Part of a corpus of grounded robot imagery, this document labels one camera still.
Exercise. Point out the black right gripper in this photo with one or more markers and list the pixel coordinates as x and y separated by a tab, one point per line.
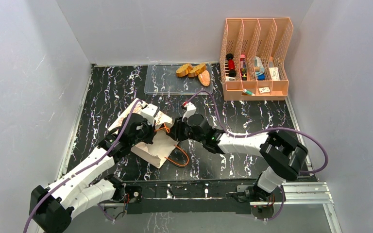
178	131

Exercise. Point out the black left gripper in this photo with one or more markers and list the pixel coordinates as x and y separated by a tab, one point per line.
152	131

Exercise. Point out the printed white paper bag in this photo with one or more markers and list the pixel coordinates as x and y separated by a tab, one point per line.
159	152

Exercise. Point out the oval brown fake bread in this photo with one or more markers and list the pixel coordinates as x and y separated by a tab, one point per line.
204	78

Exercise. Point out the clear plastic tray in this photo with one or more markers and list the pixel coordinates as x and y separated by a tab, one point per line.
162	80

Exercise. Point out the round brown fake bread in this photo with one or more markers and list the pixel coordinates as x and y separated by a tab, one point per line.
184	70

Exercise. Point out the yellow fake bread slice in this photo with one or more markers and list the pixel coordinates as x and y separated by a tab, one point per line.
196	70

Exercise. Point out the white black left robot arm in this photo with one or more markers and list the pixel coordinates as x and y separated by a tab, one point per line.
54	207

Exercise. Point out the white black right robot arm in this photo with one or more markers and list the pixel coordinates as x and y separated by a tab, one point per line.
284	155

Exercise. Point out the green white tube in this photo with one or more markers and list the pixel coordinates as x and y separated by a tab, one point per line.
247	92

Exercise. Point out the red black dumbbell toy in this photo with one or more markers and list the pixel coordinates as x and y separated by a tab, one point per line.
231	65

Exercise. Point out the pink red bottle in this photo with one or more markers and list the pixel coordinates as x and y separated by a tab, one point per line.
243	69

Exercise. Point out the small white card box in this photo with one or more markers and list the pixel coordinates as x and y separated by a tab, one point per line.
264	90

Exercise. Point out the blue clear tape dispenser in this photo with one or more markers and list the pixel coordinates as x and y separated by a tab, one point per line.
259	69

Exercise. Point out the orange desk file organizer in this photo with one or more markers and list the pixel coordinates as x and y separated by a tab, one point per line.
252	56

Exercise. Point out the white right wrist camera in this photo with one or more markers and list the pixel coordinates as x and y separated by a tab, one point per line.
189	108

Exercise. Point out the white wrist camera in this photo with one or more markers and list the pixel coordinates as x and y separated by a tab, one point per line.
149	112
189	108

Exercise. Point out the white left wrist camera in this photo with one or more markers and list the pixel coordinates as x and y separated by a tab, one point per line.
149	112

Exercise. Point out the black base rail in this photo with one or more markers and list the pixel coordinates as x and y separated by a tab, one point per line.
202	196

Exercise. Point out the aluminium frame rail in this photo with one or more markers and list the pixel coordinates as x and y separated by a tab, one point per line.
295	193

